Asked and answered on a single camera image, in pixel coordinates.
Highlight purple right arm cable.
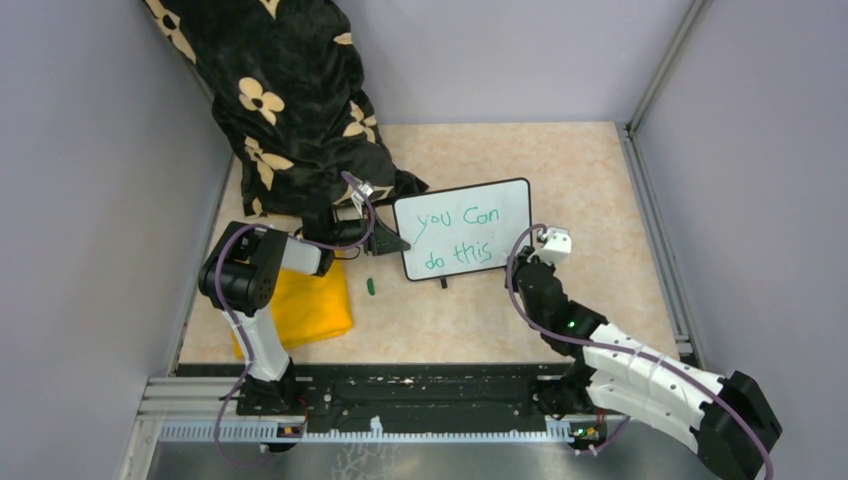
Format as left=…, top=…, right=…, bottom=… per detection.
left=504, top=223, right=775, bottom=480

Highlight white whiteboard black frame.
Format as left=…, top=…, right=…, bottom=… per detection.
left=393, top=177, right=532, bottom=282

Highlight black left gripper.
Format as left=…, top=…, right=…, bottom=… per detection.
left=326, top=205, right=411, bottom=256

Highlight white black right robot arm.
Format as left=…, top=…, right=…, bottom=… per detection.
left=506, top=246, right=783, bottom=479

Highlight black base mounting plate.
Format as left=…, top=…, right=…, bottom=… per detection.
left=235, top=362, right=628, bottom=437

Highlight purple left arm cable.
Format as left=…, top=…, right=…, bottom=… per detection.
left=211, top=170, right=378, bottom=468

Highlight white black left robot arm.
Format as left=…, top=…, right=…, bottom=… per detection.
left=198, top=207, right=411, bottom=414

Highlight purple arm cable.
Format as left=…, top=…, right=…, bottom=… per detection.
left=504, top=223, right=775, bottom=480
left=211, top=170, right=378, bottom=468

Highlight black floral blanket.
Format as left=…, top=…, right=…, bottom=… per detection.
left=146, top=1, right=427, bottom=217

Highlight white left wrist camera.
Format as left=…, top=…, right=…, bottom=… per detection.
left=351, top=181, right=374, bottom=209

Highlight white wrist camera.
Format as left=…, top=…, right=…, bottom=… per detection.
left=534, top=227, right=573, bottom=266
left=351, top=181, right=374, bottom=209

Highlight aluminium frame rail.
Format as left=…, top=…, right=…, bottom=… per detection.
left=116, top=374, right=757, bottom=480

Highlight yellow folded cloth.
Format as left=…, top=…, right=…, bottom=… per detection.
left=269, top=261, right=354, bottom=362

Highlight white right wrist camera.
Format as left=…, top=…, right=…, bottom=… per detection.
left=534, top=227, right=573, bottom=266

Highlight white slotted cable duct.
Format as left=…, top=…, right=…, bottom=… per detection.
left=158, top=417, right=574, bottom=444

